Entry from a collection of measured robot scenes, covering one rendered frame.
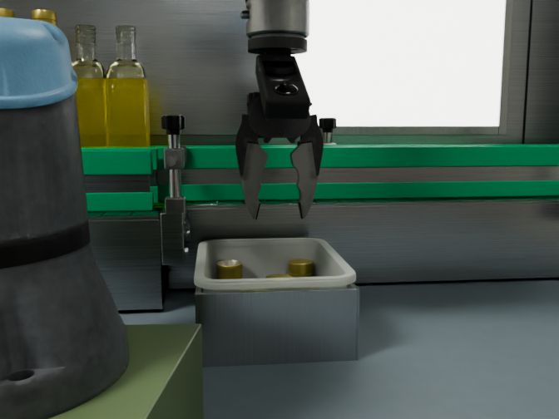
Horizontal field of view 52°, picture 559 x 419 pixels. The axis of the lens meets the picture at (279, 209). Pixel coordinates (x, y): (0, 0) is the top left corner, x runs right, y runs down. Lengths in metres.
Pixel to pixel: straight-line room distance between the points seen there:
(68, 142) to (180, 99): 0.67
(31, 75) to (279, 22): 0.38
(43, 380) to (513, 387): 0.43
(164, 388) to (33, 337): 0.08
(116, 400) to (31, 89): 0.18
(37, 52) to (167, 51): 0.69
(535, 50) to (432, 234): 0.46
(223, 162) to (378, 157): 0.24
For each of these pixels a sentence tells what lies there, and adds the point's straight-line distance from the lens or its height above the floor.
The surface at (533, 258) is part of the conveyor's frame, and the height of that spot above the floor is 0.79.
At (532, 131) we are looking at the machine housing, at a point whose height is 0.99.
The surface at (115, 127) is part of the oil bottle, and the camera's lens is 0.89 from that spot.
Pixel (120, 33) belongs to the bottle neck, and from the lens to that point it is 0.91.
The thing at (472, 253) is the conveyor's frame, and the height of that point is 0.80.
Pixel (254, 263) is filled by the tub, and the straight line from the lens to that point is 0.80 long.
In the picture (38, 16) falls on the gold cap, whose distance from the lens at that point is 0.94.
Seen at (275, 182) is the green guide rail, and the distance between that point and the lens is 0.88.
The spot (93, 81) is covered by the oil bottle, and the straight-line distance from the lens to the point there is 0.90.
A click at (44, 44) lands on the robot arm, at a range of 0.37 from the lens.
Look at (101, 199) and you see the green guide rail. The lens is 0.79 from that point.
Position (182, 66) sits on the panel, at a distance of 1.03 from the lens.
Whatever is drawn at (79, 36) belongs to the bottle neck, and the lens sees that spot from 0.92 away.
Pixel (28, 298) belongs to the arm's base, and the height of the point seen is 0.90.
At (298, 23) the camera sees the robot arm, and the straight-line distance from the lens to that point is 0.69.
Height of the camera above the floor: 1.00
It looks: 8 degrees down
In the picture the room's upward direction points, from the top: straight up
